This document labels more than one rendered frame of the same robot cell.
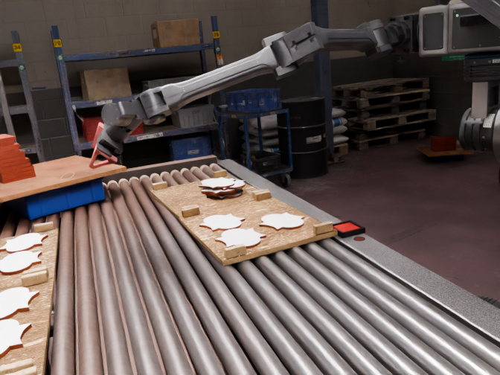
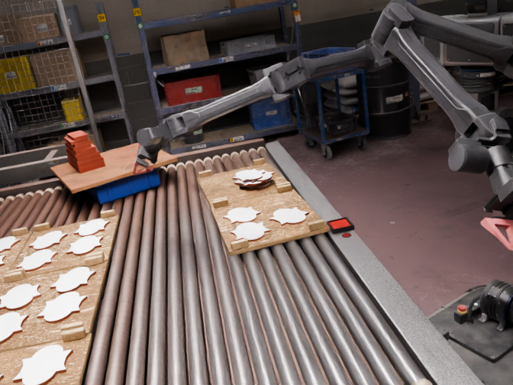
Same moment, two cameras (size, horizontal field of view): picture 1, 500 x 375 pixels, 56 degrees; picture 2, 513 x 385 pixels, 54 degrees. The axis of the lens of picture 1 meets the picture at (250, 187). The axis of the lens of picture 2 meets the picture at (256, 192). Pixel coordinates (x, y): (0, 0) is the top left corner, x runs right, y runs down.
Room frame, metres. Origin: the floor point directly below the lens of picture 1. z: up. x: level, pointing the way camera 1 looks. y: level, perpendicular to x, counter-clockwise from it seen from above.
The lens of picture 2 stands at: (-0.30, -0.35, 1.69)
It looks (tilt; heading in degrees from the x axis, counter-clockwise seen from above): 21 degrees down; 13
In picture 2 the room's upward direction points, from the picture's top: 9 degrees counter-clockwise
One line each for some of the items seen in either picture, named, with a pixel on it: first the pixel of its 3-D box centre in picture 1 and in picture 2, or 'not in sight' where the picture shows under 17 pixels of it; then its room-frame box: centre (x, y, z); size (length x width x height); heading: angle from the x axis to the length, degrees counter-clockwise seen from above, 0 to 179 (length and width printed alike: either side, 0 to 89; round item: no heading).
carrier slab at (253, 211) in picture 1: (251, 225); (265, 218); (1.36, 0.01, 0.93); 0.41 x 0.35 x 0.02; 23
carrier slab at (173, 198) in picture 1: (207, 195); (242, 184); (1.74, 0.17, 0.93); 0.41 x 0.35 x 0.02; 24
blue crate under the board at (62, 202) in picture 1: (53, 191); (119, 178); (1.85, 0.80, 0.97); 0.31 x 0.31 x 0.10; 41
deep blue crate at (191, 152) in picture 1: (190, 149); (269, 110); (5.96, 0.72, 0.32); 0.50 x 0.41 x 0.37; 108
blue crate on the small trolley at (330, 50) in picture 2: (253, 100); (328, 60); (5.06, -0.13, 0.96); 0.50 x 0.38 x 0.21; 37
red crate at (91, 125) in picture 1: (111, 124); (191, 88); (5.60, 1.56, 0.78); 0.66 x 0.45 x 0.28; 112
